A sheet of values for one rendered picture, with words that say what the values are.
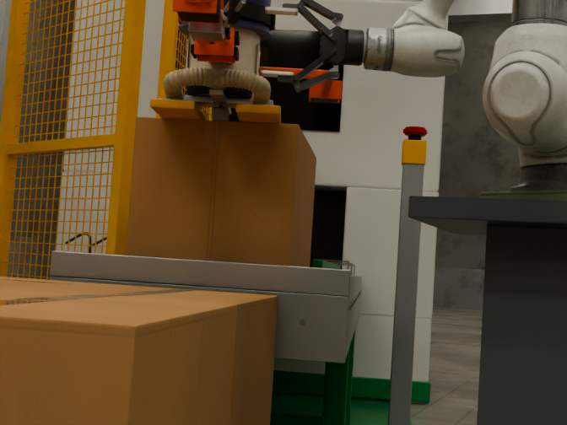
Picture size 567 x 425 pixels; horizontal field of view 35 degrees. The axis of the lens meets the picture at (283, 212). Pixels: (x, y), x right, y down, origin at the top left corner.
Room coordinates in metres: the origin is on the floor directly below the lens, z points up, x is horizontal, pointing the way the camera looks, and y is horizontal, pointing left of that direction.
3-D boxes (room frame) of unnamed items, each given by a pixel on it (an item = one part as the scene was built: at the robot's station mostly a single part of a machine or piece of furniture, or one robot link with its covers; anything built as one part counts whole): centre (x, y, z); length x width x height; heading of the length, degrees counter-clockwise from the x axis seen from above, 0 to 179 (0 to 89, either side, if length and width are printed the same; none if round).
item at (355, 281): (3.21, -0.26, 0.50); 2.31 x 0.05 x 0.19; 174
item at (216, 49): (1.87, 0.17, 1.07); 0.10 x 0.08 x 0.06; 90
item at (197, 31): (1.66, 0.17, 1.05); 0.07 x 0.07 x 0.04; 0
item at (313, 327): (2.08, 0.19, 0.48); 0.70 x 0.03 x 0.15; 84
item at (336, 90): (2.42, -0.09, 1.09); 0.09 x 0.08 x 0.05; 90
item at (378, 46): (1.87, -0.17, 1.08); 0.09 x 0.06 x 0.09; 0
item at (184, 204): (2.43, 0.14, 0.75); 0.60 x 0.40 x 0.40; 174
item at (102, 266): (2.08, 0.19, 0.58); 0.70 x 0.03 x 0.06; 84
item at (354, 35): (1.87, -0.10, 1.08); 0.09 x 0.07 x 0.08; 90
